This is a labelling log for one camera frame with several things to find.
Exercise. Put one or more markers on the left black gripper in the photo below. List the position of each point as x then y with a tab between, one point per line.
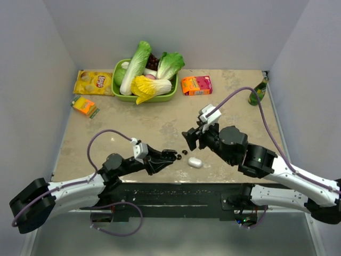
154	162

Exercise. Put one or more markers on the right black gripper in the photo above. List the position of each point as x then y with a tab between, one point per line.
191	135

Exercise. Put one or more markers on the black earbud charging case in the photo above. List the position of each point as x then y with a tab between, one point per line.
170	156

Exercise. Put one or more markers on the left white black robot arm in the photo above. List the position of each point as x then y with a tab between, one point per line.
42	200

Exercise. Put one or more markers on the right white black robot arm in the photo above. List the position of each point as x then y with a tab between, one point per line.
304	191

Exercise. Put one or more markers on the green plastic basin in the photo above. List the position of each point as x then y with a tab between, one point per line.
132	98

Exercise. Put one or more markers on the orange pink snack box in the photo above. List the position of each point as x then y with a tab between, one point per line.
196	85

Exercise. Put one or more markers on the yellow napa cabbage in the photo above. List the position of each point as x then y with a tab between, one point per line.
146	89

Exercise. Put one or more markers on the pink onion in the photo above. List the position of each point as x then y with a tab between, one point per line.
150	76

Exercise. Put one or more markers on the green leaf lettuce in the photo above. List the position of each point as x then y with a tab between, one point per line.
169	65

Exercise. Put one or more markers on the green glass bottle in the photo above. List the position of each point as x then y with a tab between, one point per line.
260	90

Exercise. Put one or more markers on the dark red grapes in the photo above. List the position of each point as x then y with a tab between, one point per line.
152	62

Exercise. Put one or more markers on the orange yellow sponge pack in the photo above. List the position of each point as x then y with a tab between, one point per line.
84	106

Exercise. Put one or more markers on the green napa cabbage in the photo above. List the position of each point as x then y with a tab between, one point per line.
136	66

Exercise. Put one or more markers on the round green cabbage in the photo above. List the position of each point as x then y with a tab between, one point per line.
118	76

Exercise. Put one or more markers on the white radish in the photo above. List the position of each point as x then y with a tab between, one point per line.
146	72

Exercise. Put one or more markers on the yellow Lays chips bag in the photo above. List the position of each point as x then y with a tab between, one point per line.
93	83

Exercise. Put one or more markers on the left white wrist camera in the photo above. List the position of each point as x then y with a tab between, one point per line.
140	150

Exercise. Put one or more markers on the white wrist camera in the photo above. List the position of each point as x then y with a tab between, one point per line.
208	116
140	150

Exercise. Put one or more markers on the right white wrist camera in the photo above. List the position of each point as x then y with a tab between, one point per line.
208	116

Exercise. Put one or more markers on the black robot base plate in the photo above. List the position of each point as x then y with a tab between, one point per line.
177	200

